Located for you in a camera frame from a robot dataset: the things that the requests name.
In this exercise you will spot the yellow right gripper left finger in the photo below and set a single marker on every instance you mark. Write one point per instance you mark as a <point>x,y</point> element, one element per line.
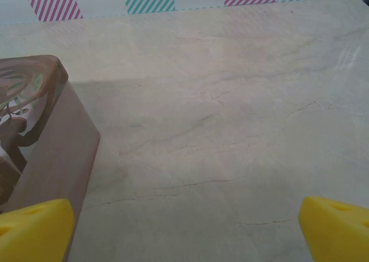
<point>34,233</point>

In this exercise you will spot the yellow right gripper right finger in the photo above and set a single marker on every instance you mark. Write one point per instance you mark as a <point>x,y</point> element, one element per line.
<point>337,233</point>

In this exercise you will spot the pink floral tin box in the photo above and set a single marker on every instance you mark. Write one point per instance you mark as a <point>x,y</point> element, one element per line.
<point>54,147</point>

